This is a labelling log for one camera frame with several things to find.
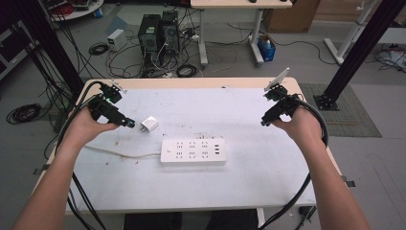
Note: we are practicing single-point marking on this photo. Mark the round white table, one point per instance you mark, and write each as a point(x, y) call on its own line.
point(76, 9)

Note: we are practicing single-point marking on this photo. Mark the black metal stand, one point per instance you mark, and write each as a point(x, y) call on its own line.
point(51, 41)
point(360, 48)

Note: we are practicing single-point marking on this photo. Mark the white stand leg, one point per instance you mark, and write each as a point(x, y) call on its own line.
point(348, 38)

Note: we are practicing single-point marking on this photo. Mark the white power strip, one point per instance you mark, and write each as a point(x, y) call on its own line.
point(193, 151)

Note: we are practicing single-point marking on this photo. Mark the grey floor mat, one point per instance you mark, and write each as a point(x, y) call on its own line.
point(354, 121)

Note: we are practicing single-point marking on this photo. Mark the person's right hand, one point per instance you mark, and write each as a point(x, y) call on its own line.
point(301, 127)

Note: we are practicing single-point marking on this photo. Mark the white table mat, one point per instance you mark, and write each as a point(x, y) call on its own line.
point(198, 188)

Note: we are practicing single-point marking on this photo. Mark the white charger plug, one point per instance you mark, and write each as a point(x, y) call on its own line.
point(149, 124)

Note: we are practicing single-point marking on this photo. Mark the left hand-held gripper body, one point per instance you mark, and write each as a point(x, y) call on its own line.
point(107, 110)

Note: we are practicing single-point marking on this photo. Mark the wooden desk with white legs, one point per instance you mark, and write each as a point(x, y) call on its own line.
point(236, 4)

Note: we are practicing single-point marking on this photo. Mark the brown cardboard box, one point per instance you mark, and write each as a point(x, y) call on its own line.
point(292, 16)

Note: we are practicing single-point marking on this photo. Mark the small white box device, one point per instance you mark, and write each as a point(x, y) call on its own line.
point(116, 39)

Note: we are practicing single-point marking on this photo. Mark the blue box with bottles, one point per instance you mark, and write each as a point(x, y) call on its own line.
point(266, 49)

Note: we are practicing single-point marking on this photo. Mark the person's left hand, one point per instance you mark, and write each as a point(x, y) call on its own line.
point(87, 126)

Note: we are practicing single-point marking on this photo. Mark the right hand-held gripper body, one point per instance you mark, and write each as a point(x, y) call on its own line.
point(281, 102)

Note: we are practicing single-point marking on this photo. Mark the black computer tower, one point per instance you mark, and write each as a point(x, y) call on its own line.
point(170, 32)
point(149, 38)

